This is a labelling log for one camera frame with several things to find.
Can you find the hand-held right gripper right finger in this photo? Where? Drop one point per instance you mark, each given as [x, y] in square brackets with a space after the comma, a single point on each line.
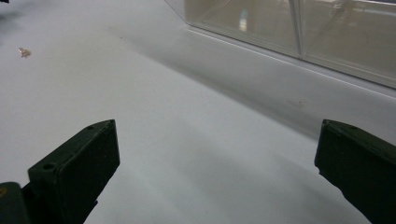
[364, 168]

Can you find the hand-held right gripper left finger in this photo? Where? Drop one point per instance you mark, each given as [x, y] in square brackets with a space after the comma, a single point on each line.
[74, 174]

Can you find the clear plastic drawer cabinet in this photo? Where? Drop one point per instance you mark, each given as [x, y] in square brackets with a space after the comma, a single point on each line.
[342, 37]

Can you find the small brown scrap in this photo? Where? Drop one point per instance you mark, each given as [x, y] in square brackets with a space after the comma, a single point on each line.
[24, 52]

